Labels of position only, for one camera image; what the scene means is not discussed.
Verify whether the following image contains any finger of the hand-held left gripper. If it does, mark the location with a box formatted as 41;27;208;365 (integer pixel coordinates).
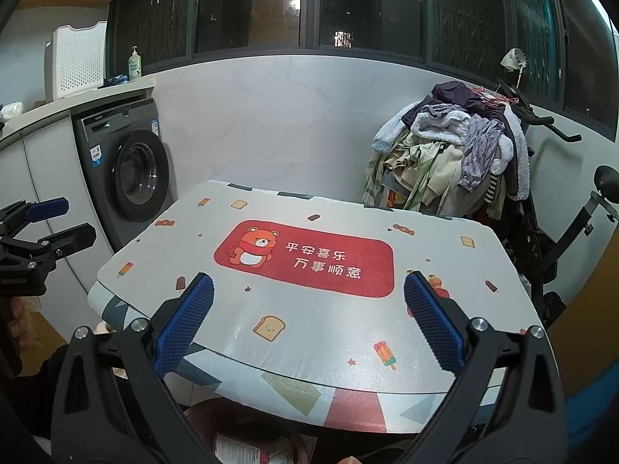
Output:
36;223;97;264
0;197;69;235

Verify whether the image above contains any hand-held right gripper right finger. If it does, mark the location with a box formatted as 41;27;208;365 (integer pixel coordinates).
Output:
401;271;566;464

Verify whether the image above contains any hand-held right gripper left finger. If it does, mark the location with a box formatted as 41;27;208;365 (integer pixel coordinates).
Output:
51;273;218;464

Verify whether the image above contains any white packet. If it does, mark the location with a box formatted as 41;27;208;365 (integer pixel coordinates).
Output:
215;434;264;464

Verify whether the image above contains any person's left hand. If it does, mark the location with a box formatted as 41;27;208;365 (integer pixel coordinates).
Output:
7;297;32;349

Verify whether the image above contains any white counter cabinet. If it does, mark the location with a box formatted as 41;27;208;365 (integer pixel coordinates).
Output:
0;75;156;339

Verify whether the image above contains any grey washing machine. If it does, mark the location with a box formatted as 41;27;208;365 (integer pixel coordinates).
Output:
72;97;176;252

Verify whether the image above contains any printed table mat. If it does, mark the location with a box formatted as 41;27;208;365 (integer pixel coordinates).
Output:
87;180;547;435

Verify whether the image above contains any black exercise bike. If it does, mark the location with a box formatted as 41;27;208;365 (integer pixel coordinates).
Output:
493;77;619;329

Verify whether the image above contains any wooden door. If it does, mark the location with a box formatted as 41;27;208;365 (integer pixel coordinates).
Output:
546;246;619;397

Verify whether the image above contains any white perforated basket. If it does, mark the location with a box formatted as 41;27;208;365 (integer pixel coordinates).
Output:
44;20;108;102

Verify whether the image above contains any pile of clothes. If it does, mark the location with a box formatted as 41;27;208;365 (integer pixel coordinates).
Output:
362;82;533;225

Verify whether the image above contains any dark window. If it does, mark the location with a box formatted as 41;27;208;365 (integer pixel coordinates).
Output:
106;0;619;141

